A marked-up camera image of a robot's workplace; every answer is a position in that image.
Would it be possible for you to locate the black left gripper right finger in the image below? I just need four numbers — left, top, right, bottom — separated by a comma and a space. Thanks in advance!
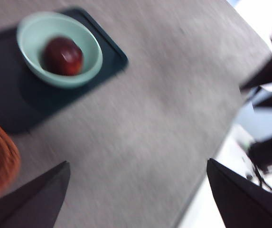
206, 158, 272, 228

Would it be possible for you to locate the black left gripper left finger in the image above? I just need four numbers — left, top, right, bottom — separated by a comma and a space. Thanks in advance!
0, 161, 71, 228

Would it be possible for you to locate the dark red plum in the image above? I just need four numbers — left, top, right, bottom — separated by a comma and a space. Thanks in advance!
40, 36, 84, 76

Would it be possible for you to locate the teal ribbed bowl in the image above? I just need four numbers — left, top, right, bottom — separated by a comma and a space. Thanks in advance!
16, 11, 103, 89

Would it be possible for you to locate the black rectangular tray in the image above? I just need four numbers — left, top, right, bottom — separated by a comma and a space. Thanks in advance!
0, 6, 129, 135

